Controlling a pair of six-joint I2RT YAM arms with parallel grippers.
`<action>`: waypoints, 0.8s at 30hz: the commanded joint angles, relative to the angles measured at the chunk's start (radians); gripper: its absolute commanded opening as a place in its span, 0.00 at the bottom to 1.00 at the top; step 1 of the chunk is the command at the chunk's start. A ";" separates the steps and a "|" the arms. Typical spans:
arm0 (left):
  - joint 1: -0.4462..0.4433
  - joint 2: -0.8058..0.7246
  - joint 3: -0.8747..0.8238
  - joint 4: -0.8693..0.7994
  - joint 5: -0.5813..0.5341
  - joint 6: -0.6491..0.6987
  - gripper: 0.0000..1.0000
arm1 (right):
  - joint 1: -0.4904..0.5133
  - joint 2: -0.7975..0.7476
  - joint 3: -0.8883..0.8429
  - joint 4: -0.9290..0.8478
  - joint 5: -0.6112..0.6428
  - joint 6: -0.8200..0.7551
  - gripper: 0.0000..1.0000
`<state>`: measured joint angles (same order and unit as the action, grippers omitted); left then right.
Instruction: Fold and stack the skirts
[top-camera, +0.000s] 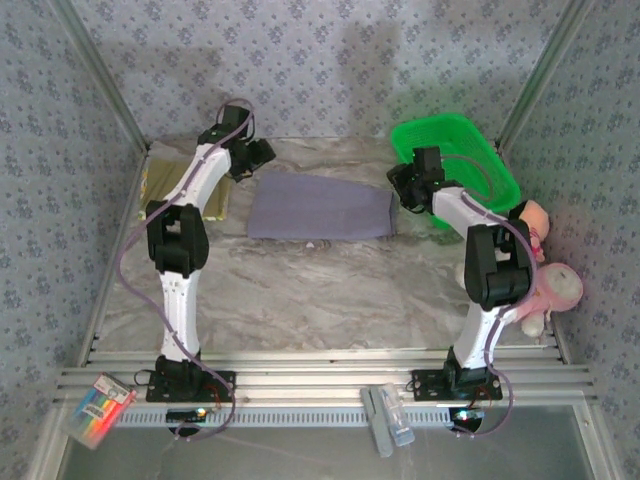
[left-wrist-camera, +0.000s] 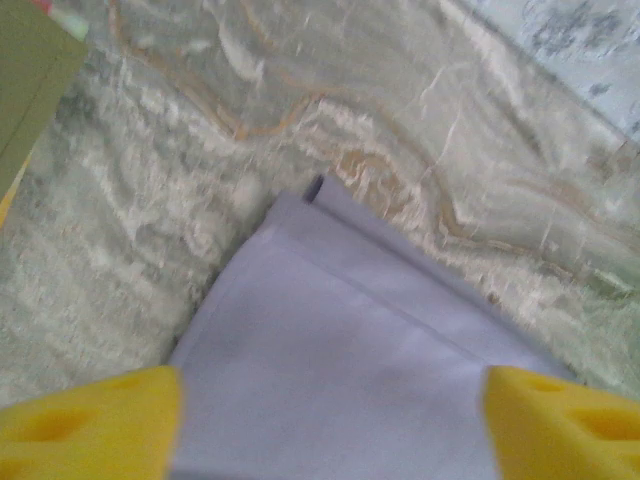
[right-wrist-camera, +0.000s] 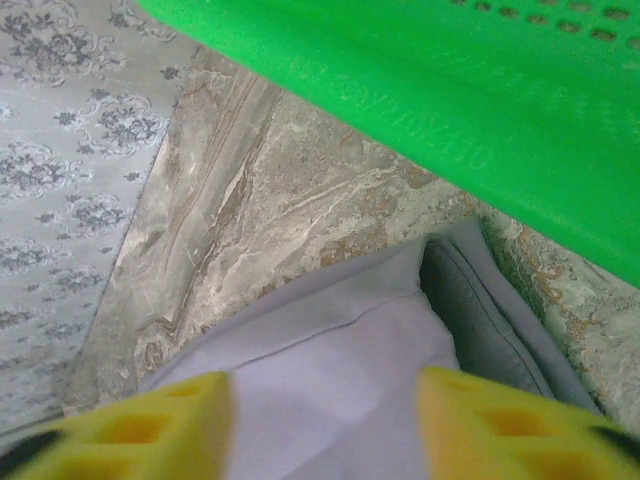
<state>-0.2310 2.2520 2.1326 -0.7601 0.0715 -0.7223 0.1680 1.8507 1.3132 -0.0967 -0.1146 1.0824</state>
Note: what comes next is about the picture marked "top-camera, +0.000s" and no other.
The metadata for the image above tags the grey slotted cable duct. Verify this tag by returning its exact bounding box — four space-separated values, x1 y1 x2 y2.
117 405 456 429

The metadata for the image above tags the peach plush doll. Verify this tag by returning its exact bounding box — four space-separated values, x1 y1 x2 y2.
509 199 551 264

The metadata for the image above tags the white plush toy pink outfit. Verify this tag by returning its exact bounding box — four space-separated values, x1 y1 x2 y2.
454 262 586 339

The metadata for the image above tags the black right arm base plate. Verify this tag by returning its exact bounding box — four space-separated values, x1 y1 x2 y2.
410 368 504 401

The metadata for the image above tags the colourful marker pack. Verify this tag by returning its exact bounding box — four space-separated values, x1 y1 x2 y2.
60 372 139 451

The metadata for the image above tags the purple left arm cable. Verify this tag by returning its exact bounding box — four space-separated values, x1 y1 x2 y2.
115 98 259 444

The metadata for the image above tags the olive green skirt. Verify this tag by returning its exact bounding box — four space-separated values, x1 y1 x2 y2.
144 158 234 221

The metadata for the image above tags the aluminium rail frame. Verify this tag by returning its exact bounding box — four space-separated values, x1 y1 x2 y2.
54 347 599 406

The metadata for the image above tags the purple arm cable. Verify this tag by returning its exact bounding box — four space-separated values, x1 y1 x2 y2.
439 153 541 439
115 98 259 444

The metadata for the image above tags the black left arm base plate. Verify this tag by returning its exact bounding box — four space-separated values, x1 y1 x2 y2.
145 368 237 404

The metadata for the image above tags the grey plastic bracket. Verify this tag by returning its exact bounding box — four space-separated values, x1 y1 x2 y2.
360 387 395 457

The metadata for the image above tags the grey purple skirt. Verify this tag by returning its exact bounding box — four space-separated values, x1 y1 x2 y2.
245 171 401 241

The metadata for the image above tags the green plastic basket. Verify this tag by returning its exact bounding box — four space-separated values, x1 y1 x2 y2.
389 113 522 231

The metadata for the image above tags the aluminium frame post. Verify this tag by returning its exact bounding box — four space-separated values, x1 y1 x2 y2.
52 0 151 151
499 0 599 149

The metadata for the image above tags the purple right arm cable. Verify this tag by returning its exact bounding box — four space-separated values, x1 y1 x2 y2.
439 153 541 439

